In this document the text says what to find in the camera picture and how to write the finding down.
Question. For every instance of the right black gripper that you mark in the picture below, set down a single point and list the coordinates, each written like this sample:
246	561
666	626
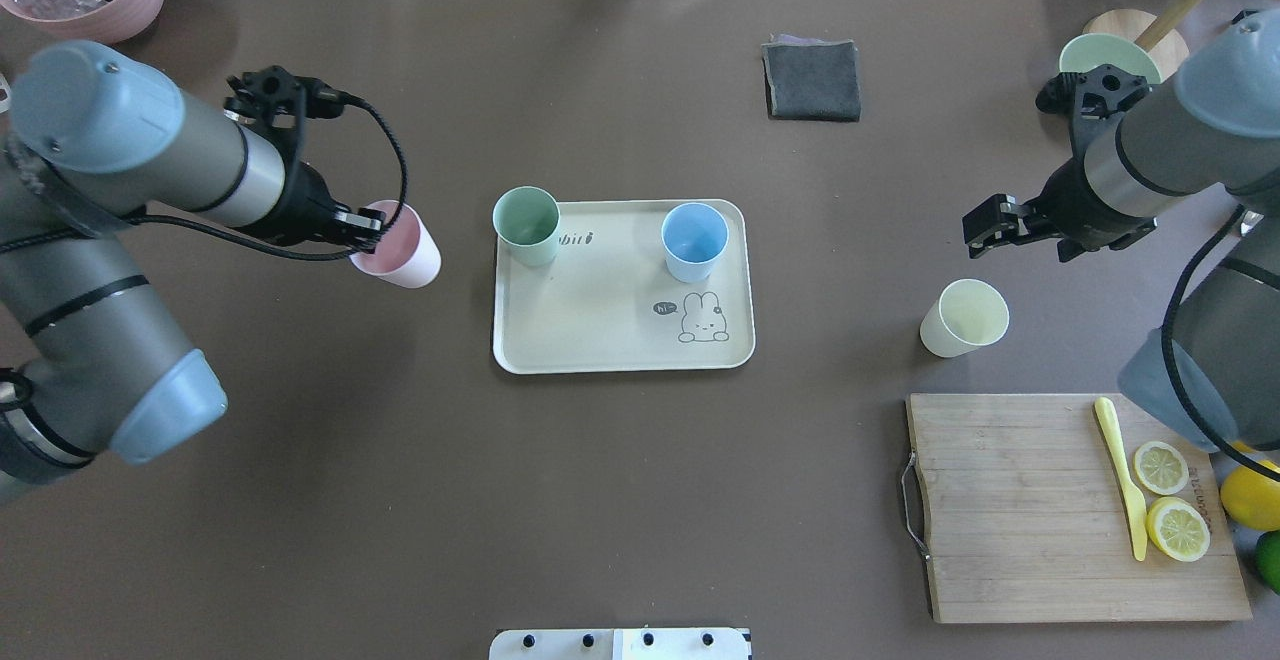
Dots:
1076	208

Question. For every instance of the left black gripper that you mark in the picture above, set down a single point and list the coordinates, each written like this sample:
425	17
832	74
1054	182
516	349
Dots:
303	208

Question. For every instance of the pink plastic cup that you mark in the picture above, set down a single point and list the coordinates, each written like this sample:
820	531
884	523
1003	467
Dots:
406	255

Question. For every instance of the pale yellow plastic cup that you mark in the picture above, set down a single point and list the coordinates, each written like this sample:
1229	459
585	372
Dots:
967	315

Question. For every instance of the green plastic cup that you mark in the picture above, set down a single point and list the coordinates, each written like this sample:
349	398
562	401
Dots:
526	220

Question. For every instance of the blue plastic cup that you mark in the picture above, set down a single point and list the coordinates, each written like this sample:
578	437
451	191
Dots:
694	236

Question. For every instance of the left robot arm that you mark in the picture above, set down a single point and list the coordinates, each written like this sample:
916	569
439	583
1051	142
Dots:
98	144

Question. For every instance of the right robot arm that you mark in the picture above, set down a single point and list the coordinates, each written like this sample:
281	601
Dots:
1139	147

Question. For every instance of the cream rabbit serving tray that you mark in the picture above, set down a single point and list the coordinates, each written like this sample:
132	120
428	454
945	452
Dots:
607	302

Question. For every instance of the green bowl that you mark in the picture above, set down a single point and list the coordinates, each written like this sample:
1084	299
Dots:
1090	51

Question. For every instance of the grey folded cloth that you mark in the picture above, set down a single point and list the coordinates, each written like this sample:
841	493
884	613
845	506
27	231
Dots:
809	79

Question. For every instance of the wooden cutting board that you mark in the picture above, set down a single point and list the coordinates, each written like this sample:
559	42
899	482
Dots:
1022	520

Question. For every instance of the upper lemon slice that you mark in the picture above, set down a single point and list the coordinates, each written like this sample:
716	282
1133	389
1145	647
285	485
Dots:
1160	468

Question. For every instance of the lemon slice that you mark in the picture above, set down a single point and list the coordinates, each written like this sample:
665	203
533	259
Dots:
1176	528
1160	468

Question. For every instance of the yellow plastic knife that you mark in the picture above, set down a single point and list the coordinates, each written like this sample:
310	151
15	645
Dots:
1134	502

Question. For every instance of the lower lemon slice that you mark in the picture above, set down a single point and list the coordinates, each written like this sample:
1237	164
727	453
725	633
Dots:
1176	528

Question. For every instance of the lower whole lemon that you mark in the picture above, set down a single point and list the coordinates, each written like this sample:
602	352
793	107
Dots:
1251	499

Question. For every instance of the green lime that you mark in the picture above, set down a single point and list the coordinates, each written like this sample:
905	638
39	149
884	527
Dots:
1267	559

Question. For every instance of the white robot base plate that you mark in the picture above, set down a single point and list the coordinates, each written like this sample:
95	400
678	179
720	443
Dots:
623	643

